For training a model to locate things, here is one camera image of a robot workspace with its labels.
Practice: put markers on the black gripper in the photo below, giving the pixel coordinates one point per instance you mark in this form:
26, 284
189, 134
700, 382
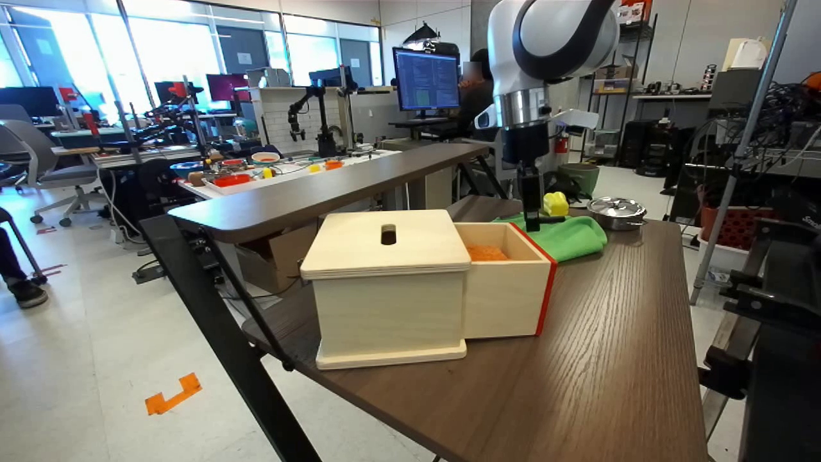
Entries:
526, 147

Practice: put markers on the green towel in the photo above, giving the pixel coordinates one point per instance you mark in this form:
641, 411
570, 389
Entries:
570, 239

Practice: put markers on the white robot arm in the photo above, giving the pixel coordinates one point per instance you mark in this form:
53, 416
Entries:
555, 40

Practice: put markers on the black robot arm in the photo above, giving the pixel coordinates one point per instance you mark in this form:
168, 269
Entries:
318, 119

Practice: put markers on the yellow soft toy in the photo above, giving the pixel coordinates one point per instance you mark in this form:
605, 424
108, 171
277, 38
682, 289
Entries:
555, 205

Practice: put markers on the silver metal pot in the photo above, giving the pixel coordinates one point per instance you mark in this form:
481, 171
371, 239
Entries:
616, 210

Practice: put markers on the wooden drawer red front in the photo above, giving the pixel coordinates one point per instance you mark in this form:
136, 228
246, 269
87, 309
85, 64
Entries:
504, 291

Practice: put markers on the person in dark clothes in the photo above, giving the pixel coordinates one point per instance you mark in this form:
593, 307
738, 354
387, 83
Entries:
476, 94

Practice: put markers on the computer monitor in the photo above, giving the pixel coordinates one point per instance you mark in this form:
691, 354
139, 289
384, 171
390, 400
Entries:
426, 80

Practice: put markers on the cream wooden box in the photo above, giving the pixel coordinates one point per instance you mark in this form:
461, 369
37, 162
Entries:
386, 298

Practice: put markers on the red crate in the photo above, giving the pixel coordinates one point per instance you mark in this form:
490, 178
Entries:
723, 228

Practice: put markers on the long brown table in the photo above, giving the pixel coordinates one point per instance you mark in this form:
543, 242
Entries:
317, 193

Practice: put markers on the silver metal stand pole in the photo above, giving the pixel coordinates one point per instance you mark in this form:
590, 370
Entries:
744, 144

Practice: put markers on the white work table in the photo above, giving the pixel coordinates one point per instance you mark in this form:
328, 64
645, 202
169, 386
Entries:
283, 171

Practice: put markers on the cardboard box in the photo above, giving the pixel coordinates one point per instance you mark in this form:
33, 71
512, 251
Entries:
273, 261

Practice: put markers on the black slanted pole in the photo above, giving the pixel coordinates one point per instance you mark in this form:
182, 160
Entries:
221, 336

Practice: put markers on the grey office chair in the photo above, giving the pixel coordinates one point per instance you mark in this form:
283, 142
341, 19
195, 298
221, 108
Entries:
41, 162

